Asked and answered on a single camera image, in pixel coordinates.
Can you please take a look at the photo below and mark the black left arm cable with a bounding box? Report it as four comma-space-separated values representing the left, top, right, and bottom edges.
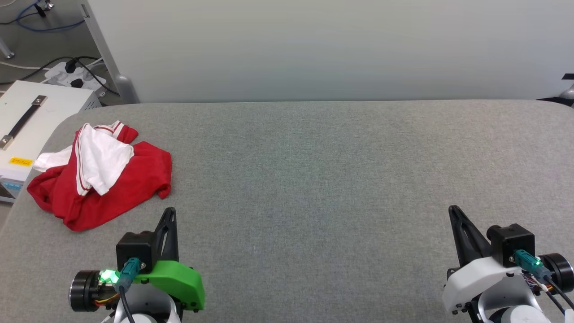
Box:
117, 257, 145, 323

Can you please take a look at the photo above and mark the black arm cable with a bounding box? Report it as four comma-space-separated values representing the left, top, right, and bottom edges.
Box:
117, 257, 145, 323
513, 249, 574, 314

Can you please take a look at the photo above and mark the black power cable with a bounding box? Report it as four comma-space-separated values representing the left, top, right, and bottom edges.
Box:
0, 56, 120, 97

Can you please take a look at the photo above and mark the black stand base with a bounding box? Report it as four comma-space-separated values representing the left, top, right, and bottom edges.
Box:
536, 73, 574, 108

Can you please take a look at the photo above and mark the grey metal partition post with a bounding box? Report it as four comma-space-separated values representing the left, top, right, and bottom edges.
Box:
80, 0, 140, 105

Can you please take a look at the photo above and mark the blue cable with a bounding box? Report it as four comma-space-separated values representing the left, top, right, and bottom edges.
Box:
16, 0, 86, 33

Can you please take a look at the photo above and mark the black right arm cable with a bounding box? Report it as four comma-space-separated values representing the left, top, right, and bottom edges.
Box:
513, 249, 574, 314

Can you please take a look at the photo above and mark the red and white shirt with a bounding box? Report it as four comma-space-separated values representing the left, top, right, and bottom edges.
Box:
26, 120, 173, 232

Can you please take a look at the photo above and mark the white partition panel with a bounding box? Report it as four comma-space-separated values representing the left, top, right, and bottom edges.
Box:
85, 0, 574, 104

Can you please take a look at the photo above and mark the white power strip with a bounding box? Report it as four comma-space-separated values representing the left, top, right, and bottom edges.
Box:
43, 61, 107, 97

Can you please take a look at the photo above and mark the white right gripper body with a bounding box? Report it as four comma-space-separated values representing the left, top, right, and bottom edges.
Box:
442, 255, 534, 314

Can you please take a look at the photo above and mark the white equipment box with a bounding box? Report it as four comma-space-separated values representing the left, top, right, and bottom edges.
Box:
0, 80, 103, 203

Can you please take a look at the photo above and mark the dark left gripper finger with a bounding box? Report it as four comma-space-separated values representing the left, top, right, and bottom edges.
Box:
167, 207, 178, 263
155, 207, 171, 263

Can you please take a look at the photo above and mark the black strap handle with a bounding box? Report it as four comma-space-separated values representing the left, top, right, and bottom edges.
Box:
0, 95, 48, 151

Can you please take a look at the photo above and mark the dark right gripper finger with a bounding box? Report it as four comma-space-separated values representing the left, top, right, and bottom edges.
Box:
448, 205, 478, 269
455, 206, 492, 260

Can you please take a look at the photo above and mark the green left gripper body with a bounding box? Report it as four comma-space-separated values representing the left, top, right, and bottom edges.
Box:
135, 260, 205, 311

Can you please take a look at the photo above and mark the white thin cable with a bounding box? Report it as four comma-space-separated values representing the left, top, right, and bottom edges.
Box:
0, 60, 45, 71

